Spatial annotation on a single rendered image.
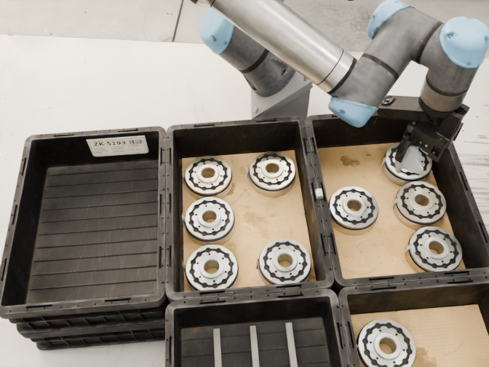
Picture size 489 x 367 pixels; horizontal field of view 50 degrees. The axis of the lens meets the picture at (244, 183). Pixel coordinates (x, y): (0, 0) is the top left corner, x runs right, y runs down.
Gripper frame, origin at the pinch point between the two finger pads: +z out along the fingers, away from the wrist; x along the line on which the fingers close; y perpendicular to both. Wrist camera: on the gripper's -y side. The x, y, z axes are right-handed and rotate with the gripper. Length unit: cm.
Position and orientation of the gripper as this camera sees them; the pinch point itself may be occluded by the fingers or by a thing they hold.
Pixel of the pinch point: (404, 158)
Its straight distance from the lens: 116.9
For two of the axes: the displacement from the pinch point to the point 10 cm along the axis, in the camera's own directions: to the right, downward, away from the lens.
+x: 6.6, -6.3, 4.1
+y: 7.5, 5.4, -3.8
